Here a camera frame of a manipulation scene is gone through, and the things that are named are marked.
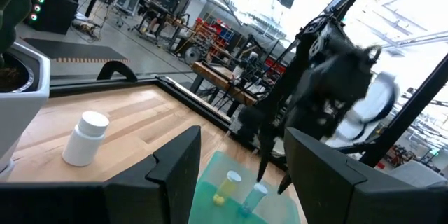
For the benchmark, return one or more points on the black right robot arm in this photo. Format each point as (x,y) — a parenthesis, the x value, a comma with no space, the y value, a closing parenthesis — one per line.
(280,91)

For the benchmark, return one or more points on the wooden workbench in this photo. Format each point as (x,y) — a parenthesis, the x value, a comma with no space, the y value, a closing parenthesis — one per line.
(213,75)

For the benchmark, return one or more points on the black computer tower lights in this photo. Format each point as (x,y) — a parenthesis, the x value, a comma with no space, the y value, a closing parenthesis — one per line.
(56,14)

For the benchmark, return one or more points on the blue pill bottle white cap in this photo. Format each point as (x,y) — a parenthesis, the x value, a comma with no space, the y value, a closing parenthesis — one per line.
(253,197)

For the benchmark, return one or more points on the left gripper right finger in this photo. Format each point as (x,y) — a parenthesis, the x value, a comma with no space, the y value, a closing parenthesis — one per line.
(336,196)

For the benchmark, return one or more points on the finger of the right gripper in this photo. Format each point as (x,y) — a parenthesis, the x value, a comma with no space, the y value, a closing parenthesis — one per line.
(267,147)
(284,183)

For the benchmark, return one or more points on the red parts bin shelf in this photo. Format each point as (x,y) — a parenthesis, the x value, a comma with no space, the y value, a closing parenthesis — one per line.
(210,38)

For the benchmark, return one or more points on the black mat hazard stripe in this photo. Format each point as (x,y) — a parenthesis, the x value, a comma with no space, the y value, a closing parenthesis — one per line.
(70,50)

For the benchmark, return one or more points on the yellow pill bottle white cap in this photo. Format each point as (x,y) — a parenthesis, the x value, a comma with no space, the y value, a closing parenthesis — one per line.
(227,187)

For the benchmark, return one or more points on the black workstation desk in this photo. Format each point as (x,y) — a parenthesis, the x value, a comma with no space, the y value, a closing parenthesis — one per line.
(164,5)

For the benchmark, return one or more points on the teal translucent plastic basket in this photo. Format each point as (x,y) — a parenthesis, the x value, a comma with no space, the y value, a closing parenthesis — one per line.
(210,213)

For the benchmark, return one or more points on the green cactus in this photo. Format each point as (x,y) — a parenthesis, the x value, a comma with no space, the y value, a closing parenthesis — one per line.
(14,7)

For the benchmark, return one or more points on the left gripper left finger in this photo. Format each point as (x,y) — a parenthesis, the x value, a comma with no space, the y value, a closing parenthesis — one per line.
(168,189)

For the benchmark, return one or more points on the white rounded chair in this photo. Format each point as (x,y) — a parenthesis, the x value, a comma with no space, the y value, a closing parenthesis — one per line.
(371,105)

